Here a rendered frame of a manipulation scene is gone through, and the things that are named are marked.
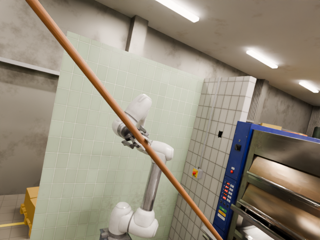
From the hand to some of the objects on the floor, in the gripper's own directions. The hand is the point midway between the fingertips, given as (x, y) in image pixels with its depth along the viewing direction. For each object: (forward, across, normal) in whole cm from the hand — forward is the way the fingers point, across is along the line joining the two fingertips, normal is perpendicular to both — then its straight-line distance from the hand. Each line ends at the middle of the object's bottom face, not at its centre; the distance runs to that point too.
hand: (143, 142), depth 82 cm
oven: (+53, +6, -292) cm, 297 cm away
